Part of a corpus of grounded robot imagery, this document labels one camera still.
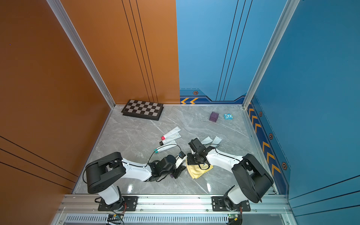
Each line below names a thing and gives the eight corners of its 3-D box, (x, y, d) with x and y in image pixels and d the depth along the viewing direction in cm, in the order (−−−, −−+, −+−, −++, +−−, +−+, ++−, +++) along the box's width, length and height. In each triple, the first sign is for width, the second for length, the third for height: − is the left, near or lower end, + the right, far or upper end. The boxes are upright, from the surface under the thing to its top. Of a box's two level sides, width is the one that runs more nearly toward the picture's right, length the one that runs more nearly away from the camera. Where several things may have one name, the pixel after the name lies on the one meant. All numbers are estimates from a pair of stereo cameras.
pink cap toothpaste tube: (163, 142, 100) (163, 140, 98) (160, 138, 101) (160, 137, 99) (180, 131, 106) (180, 129, 104) (177, 128, 108) (177, 126, 106)
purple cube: (208, 120, 113) (209, 116, 109) (211, 115, 116) (212, 111, 112) (215, 123, 111) (216, 119, 107) (218, 117, 114) (219, 113, 111)
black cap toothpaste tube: (161, 147, 97) (160, 145, 95) (159, 143, 99) (158, 142, 97) (181, 137, 102) (181, 135, 100) (178, 133, 104) (178, 132, 102)
